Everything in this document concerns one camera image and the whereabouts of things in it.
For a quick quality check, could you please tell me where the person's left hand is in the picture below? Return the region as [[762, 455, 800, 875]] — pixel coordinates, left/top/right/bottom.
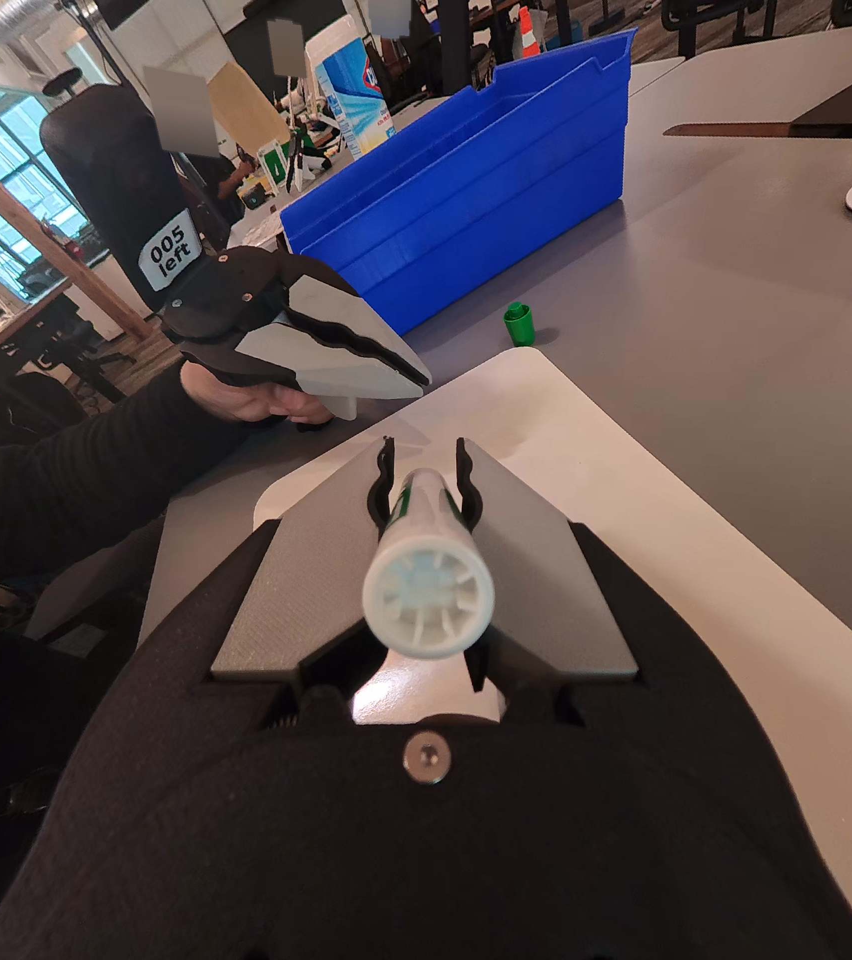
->
[[180, 361, 331, 426]]

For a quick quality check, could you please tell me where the person's black top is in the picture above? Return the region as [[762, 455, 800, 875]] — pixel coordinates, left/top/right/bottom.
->
[[0, 585, 142, 954]]

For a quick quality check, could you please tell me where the white whiteboard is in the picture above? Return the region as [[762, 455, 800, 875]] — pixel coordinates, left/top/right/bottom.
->
[[253, 347, 852, 954]]

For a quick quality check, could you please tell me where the green marker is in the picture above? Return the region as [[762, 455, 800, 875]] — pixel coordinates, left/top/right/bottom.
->
[[362, 467, 496, 661]]

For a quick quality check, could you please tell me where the blue plastic bin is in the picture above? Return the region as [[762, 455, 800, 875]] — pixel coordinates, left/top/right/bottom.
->
[[279, 28, 638, 336]]

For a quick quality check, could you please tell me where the wipes canister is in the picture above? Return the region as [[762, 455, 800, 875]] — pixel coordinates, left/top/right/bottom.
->
[[304, 18, 398, 160]]

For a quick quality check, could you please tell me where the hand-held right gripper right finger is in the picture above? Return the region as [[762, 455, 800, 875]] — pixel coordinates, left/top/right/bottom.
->
[[456, 437, 638, 693]]

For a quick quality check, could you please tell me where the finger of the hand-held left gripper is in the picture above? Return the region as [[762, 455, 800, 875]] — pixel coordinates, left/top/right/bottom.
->
[[234, 318, 427, 401], [287, 273, 433, 389]]

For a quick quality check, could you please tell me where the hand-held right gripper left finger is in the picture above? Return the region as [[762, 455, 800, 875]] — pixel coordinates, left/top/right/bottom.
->
[[210, 437, 397, 693]]

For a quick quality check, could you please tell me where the green marker cap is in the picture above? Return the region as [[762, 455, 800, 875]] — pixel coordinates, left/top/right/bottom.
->
[[503, 301, 539, 348]]

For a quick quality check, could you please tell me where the wooden display board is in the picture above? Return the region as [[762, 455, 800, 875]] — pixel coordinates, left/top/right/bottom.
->
[[208, 60, 292, 160]]

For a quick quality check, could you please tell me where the person's left forearm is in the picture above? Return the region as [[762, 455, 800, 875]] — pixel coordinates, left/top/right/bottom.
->
[[0, 360, 247, 597]]

